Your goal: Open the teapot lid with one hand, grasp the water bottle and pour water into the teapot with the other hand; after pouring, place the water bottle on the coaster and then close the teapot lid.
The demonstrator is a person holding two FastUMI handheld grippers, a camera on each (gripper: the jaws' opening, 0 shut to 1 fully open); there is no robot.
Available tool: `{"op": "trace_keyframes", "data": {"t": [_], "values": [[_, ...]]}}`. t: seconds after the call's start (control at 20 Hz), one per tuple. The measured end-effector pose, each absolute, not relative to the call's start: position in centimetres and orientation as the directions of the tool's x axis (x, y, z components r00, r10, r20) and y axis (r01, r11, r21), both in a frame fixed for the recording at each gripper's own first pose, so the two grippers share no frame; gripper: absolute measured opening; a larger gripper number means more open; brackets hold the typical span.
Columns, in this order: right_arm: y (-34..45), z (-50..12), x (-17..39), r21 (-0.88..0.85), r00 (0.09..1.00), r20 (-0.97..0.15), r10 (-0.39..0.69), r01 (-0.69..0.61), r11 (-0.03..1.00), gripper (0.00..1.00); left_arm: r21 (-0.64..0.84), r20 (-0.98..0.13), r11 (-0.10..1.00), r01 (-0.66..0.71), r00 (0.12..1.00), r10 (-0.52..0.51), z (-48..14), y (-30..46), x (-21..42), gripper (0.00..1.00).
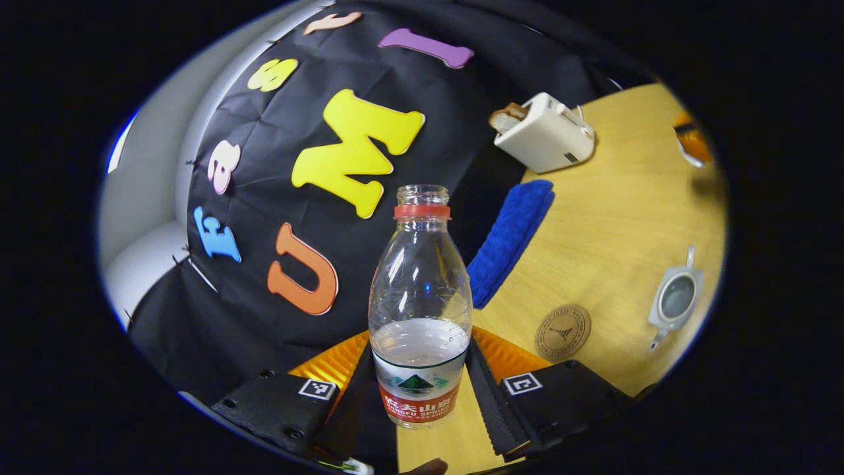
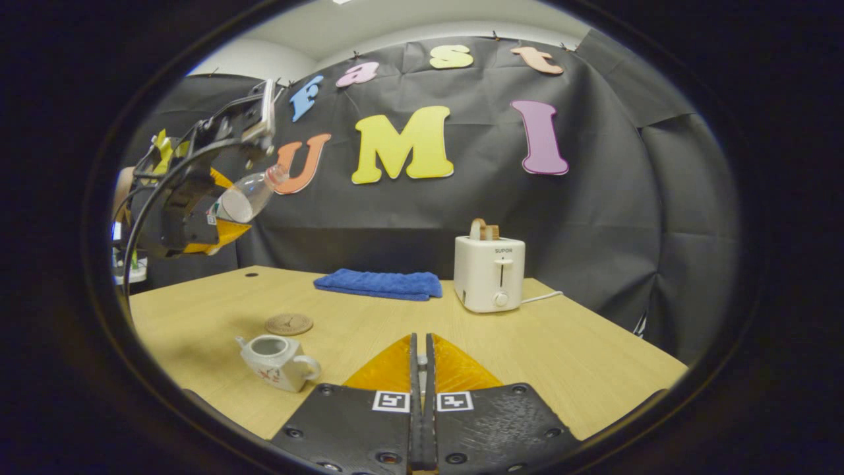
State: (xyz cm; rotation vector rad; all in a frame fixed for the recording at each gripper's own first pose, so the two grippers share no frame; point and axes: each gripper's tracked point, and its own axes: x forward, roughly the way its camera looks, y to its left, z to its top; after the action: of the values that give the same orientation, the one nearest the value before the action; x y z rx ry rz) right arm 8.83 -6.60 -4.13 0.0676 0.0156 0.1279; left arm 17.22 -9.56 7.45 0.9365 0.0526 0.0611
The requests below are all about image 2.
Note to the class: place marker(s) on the white teacup lid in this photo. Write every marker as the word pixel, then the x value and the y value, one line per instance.
pixel 422 361

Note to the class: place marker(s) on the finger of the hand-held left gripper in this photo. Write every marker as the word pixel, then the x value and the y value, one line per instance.
pixel 221 179
pixel 227 234

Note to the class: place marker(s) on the clear plastic water bottle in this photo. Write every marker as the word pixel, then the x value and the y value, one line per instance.
pixel 247 198

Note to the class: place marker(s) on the round wooden coaster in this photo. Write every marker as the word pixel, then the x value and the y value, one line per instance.
pixel 289 324

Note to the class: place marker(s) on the white side table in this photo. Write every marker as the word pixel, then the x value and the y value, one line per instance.
pixel 135 274

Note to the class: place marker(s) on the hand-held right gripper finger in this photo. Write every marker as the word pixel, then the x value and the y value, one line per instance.
pixel 430 376
pixel 414 376

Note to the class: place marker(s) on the blue folded towel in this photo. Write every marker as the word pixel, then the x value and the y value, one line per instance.
pixel 382 285

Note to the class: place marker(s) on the white toaster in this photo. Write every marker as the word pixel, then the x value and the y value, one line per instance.
pixel 488 277

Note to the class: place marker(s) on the bread slice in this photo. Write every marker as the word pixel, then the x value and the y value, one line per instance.
pixel 484 229

